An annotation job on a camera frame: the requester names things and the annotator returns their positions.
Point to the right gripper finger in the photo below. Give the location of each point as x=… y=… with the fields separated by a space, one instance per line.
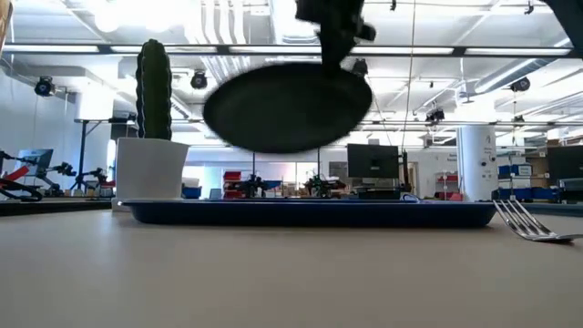
x=335 y=57

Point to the black round plate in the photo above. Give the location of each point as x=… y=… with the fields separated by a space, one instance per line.
x=282 y=109

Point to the silver metal fork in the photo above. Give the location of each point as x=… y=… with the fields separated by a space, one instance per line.
x=528 y=228

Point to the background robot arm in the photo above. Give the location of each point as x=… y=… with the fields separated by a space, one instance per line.
x=86 y=175
x=18 y=182

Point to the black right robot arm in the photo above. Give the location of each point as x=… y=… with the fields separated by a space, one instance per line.
x=571 y=16

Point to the blue plastic tray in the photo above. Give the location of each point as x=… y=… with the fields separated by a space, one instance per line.
x=309 y=214

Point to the black ceiling spot lamp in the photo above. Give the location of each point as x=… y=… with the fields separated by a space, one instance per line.
x=199 y=80
x=360 y=67
x=435 y=115
x=44 y=86
x=520 y=85

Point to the black monitor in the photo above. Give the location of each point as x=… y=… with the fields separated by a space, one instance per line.
x=372 y=160

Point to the red storage bins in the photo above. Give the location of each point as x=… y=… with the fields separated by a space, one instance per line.
x=232 y=182

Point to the white round column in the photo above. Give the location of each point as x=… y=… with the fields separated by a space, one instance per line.
x=477 y=164

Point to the green cactus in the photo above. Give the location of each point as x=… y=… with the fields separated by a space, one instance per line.
x=154 y=91

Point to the blue storage bins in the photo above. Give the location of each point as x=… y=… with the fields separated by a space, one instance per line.
x=514 y=170

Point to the white hexagonal plant pot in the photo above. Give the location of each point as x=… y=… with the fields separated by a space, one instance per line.
x=148 y=168

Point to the dark monitor beside shelves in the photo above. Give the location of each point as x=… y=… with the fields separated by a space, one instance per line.
x=565 y=161

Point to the small monitor with blue screen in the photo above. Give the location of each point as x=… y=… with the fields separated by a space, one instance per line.
x=35 y=159

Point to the black neighbouring table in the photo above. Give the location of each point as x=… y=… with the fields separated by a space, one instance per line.
x=50 y=207

